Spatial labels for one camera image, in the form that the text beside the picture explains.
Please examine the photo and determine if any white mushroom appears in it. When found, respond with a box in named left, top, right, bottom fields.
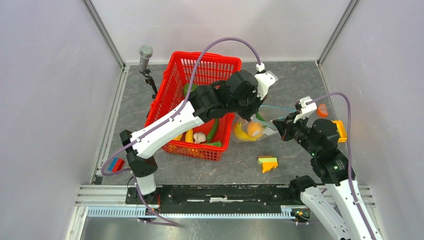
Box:
left=193, top=132, right=207, bottom=144

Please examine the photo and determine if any orange half-round block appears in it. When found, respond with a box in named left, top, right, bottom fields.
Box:
left=316, top=103, right=329, bottom=118

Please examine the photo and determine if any green bell pepper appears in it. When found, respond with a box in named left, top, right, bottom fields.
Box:
left=183, top=83, right=199, bottom=99

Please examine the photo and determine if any green cucumber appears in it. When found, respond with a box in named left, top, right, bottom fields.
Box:
left=205, top=141, right=222, bottom=148

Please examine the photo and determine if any yellow window toy block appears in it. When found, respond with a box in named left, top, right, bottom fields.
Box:
left=332, top=120, right=348, bottom=143

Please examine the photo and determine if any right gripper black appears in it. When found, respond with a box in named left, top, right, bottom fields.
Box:
left=273, top=109, right=319, bottom=156

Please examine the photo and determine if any yellow orange peach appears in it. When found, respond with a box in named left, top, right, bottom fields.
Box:
left=247, top=121, right=265, bottom=139

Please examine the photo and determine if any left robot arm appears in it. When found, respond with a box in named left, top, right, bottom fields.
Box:
left=122, top=70, right=274, bottom=204

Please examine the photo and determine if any red toy block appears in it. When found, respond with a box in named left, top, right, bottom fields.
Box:
left=112, top=158, right=125, bottom=173

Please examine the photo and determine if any long green chili pepper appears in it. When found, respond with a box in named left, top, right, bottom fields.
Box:
left=255, top=112, right=266, bottom=123

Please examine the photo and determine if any clear zip top bag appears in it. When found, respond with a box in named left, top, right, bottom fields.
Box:
left=231, top=105, right=296, bottom=143

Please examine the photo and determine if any yellow orange toy sandwich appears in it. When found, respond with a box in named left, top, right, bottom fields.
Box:
left=257, top=155, right=279, bottom=173

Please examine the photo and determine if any short green chili pepper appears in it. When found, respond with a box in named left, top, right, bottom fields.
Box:
left=206, top=118, right=219, bottom=143

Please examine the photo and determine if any blue toy brick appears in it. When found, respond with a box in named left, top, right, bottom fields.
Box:
left=107, top=157, right=120, bottom=172

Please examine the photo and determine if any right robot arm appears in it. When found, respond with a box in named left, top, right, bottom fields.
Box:
left=272, top=112, right=383, bottom=240

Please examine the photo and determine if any yellow banana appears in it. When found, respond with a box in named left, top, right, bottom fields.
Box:
left=233, top=122, right=257, bottom=142

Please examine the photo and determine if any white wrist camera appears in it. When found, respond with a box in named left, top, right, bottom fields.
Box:
left=254, top=63, right=279, bottom=100
left=293, top=96, right=318, bottom=123

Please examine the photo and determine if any yellow squash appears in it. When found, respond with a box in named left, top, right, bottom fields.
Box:
left=184, top=129, right=194, bottom=143
left=173, top=133, right=183, bottom=141

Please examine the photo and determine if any red plastic basket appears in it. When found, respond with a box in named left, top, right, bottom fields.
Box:
left=144, top=50, right=243, bottom=162

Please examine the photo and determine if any grey microphone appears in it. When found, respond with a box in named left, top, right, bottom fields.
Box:
left=138, top=44, right=153, bottom=73

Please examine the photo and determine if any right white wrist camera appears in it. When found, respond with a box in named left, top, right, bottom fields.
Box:
left=293, top=96, right=318, bottom=123

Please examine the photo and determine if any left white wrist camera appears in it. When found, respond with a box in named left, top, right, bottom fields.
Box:
left=254, top=63, right=279, bottom=100

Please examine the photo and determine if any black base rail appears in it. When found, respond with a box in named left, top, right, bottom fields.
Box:
left=125, top=184, right=309, bottom=215

